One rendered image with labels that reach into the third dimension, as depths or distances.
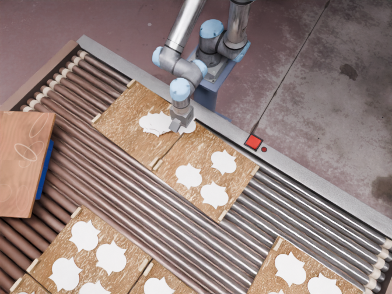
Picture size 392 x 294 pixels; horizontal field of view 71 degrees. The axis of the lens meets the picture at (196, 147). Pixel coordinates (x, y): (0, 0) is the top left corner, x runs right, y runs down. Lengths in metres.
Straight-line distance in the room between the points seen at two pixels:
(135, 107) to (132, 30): 1.74
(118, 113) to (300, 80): 1.90
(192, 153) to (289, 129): 1.39
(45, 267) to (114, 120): 0.75
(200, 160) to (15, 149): 0.87
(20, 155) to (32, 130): 0.13
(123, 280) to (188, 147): 0.67
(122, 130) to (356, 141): 2.06
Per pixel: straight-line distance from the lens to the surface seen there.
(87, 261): 1.39
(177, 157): 1.38
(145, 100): 1.54
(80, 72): 1.76
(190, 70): 1.09
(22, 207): 1.42
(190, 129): 1.28
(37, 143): 1.49
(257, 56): 2.95
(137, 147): 1.43
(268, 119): 2.60
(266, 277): 1.35
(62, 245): 1.44
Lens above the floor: 2.24
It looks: 69 degrees down
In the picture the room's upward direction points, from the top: 1 degrees clockwise
